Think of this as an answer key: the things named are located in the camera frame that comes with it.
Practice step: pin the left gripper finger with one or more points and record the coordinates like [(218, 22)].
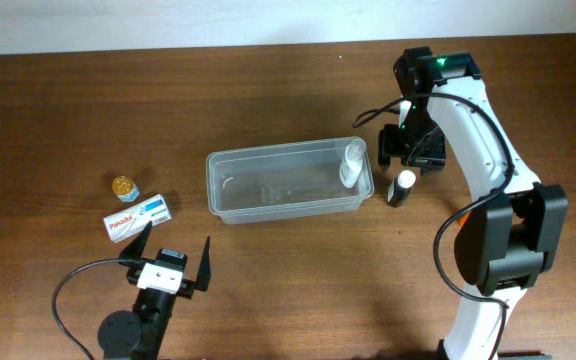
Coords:
[(132, 253), (204, 271)]

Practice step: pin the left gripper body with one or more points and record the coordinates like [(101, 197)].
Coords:
[(188, 288)]

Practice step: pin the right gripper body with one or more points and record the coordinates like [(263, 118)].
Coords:
[(409, 150)]

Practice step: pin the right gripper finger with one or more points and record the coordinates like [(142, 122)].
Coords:
[(384, 168), (427, 170)]

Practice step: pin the dark bottle white cap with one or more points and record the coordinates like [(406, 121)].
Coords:
[(400, 188)]

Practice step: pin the white Panadol box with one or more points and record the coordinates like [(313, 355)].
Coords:
[(131, 221)]

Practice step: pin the white spray bottle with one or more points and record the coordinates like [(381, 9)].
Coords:
[(352, 163)]

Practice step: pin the small gold lid jar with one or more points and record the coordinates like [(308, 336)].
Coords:
[(125, 189)]

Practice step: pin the orange tube white cap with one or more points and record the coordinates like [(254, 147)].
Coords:
[(463, 219)]

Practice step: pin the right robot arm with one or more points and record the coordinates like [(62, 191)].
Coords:
[(510, 231)]

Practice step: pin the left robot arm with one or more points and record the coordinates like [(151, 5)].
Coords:
[(138, 333)]

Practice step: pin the clear plastic container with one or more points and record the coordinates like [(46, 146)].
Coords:
[(277, 182)]

